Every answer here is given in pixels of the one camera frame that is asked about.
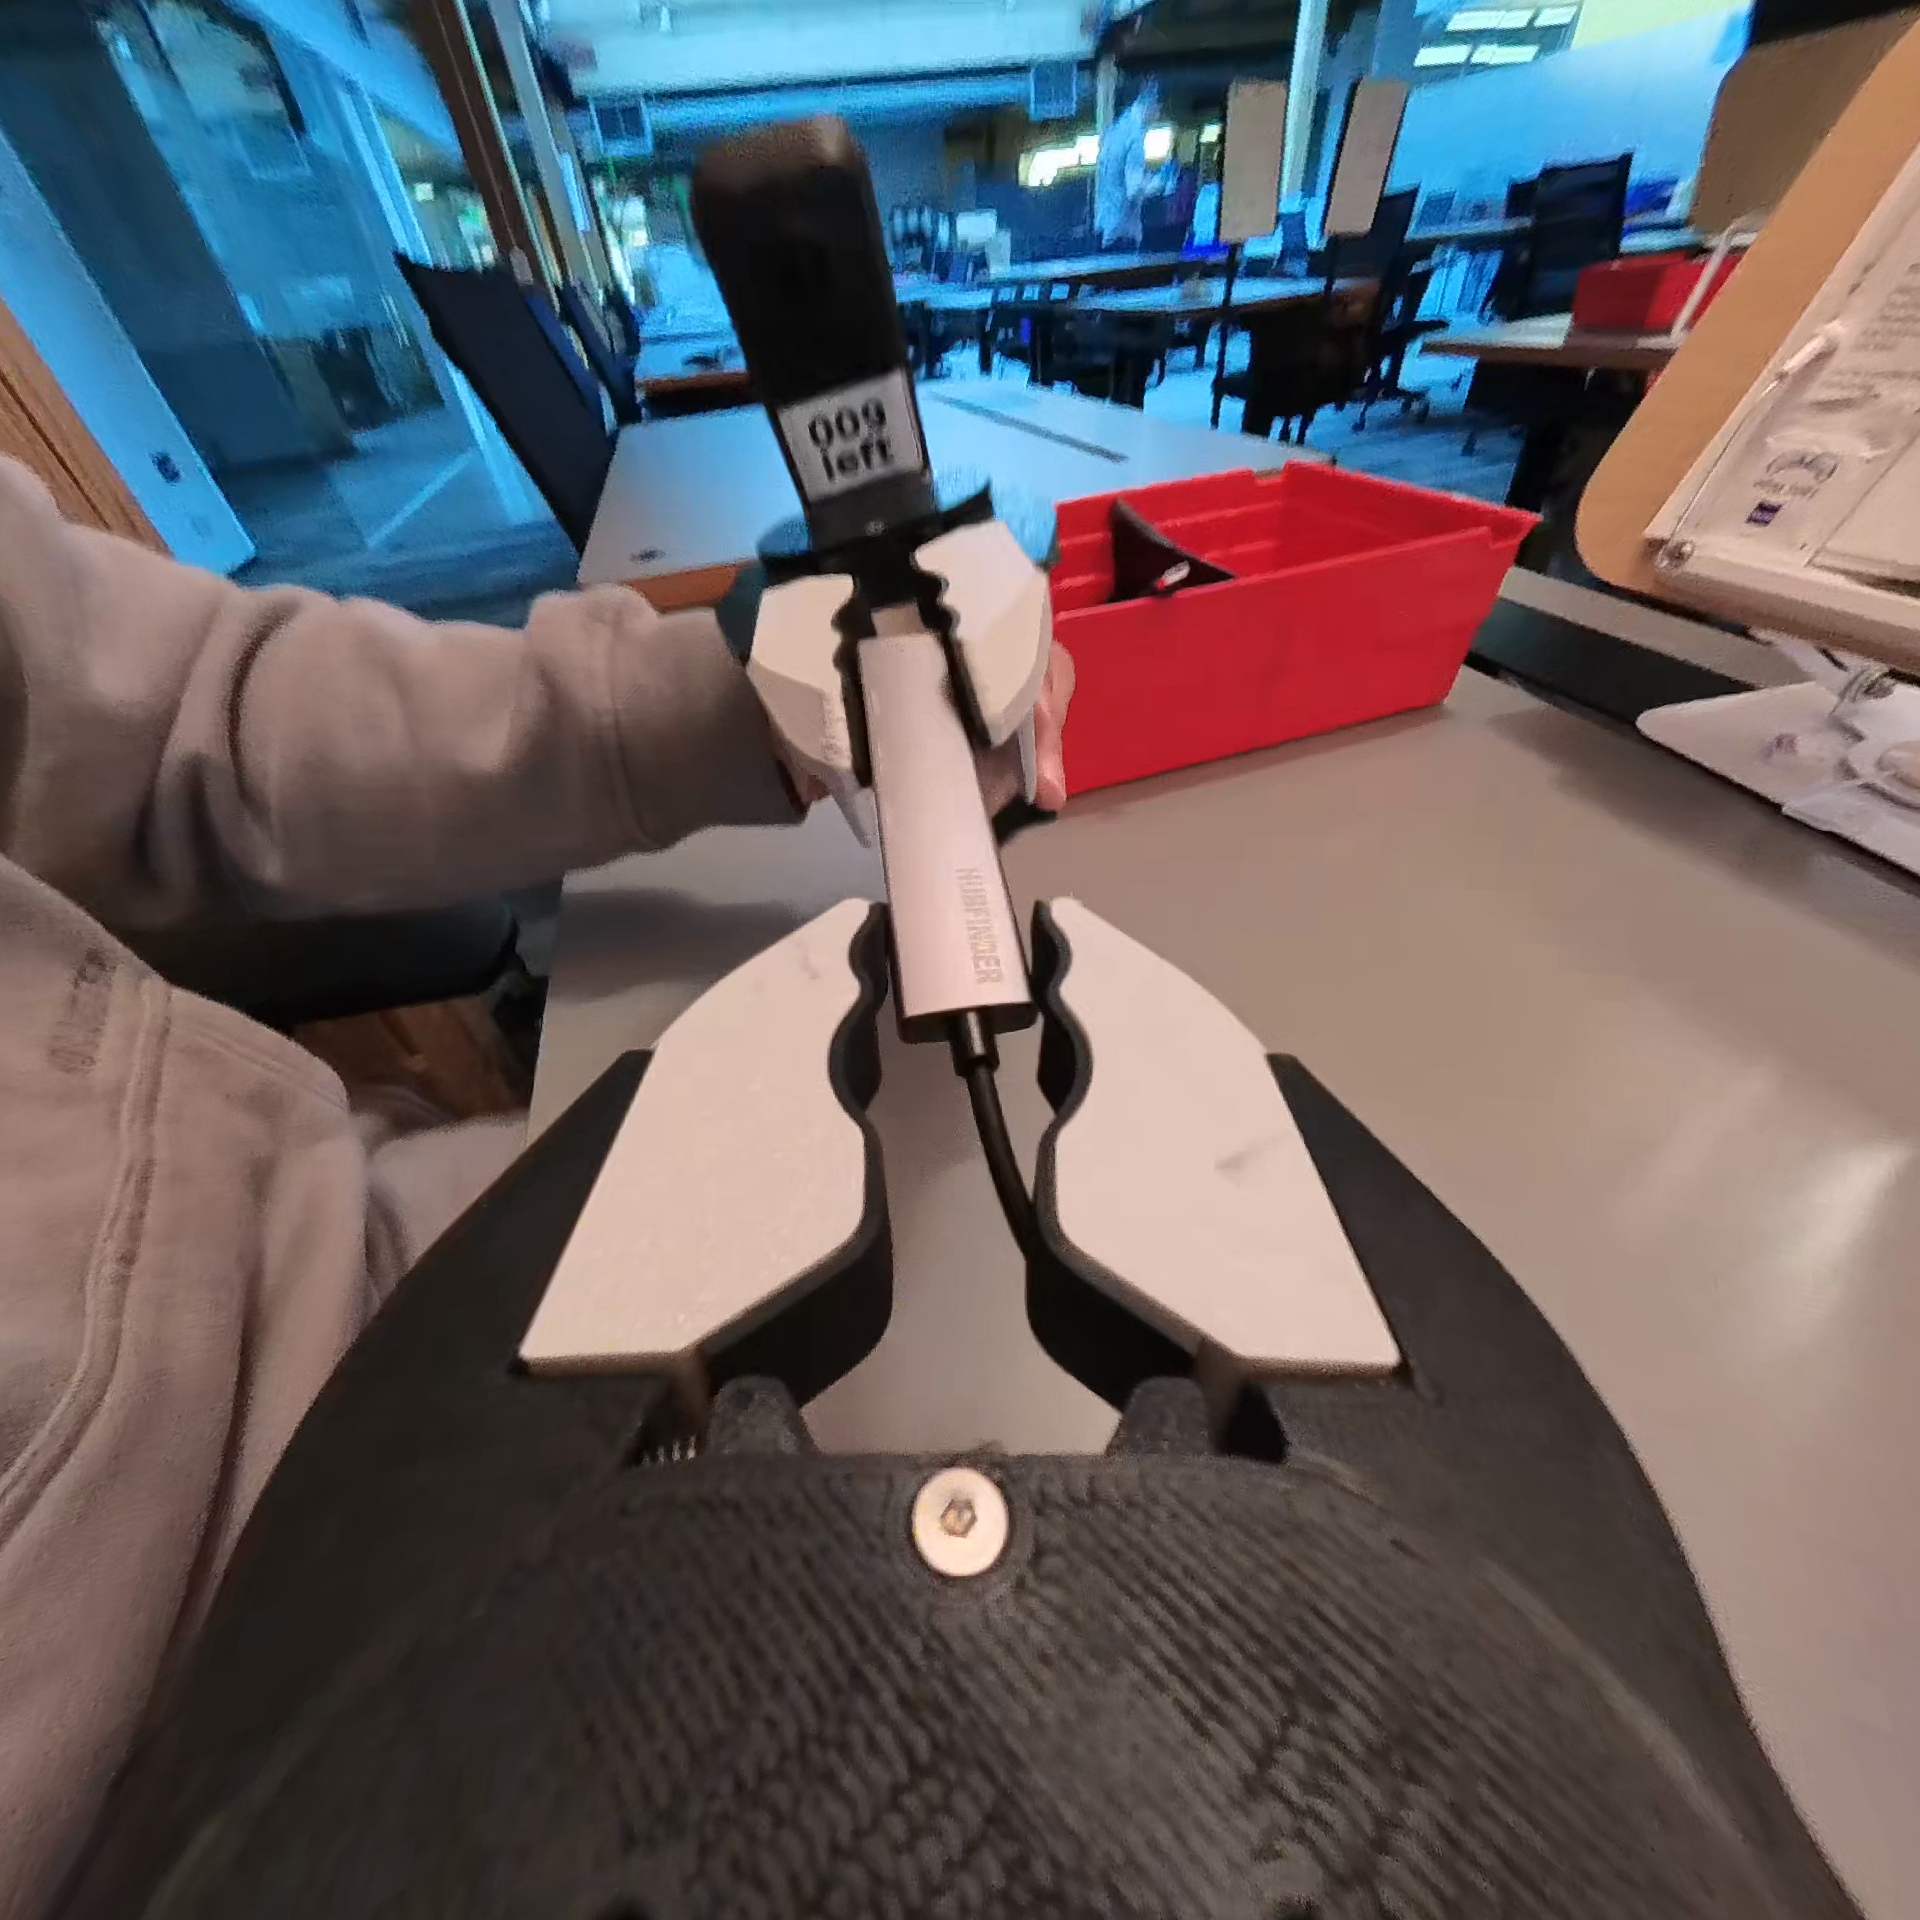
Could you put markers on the wooden office desk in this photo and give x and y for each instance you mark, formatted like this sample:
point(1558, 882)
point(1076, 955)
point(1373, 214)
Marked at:
point(1546, 349)

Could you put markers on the red plastic bin with divider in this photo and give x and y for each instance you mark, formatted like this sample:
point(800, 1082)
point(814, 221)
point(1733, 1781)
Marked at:
point(1290, 661)

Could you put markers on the person's left forearm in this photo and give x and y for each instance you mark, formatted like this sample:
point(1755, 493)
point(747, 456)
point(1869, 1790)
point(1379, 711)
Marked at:
point(375, 721)

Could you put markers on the black office chair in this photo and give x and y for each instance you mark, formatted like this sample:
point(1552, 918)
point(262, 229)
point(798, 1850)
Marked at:
point(1320, 329)
point(1576, 224)

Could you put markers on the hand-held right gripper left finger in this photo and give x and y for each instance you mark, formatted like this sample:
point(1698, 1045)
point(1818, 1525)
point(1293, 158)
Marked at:
point(706, 1171)

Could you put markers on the black chair armrest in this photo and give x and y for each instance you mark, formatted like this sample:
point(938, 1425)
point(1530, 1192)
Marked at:
point(375, 954)

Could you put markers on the white table with wooden edge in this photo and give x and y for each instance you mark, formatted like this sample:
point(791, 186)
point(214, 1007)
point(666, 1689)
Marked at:
point(706, 481)

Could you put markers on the grey usb hub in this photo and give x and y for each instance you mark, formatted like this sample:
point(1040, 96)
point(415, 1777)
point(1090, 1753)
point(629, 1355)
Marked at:
point(938, 839)

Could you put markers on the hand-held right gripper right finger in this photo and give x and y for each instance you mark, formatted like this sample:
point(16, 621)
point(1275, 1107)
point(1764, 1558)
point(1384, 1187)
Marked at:
point(1202, 1171)

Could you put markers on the person's left hand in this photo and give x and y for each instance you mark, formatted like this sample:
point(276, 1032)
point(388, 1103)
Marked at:
point(1055, 721)

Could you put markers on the tan panel board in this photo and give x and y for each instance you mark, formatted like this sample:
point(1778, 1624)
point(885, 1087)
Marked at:
point(1259, 158)
point(1367, 149)

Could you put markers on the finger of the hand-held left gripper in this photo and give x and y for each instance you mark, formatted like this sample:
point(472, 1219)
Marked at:
point(804, 674)
point(997, 630)

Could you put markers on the document stand with tan board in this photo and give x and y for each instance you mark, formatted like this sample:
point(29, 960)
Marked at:
point(1694, 376)

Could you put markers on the person's grey hoodie torso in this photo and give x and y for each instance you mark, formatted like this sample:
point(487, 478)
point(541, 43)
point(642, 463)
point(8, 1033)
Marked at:
point(150, 1349)

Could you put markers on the long dark desk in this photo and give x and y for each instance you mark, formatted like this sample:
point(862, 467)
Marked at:
point(1141, 301)

